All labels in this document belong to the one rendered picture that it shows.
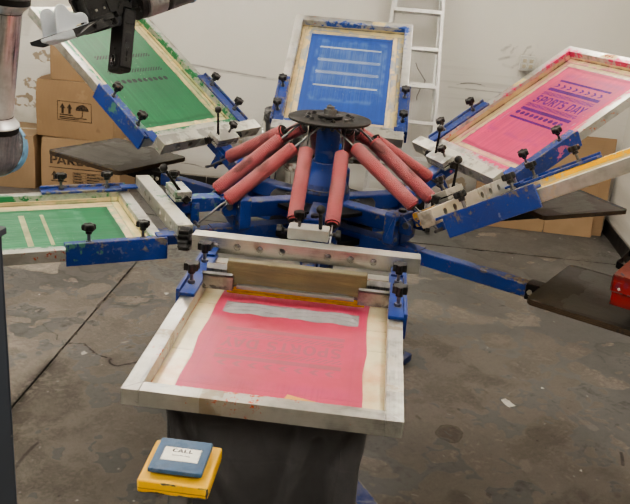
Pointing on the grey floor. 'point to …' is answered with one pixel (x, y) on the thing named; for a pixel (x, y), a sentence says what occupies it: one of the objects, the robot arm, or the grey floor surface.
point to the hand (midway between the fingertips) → (44, 44)
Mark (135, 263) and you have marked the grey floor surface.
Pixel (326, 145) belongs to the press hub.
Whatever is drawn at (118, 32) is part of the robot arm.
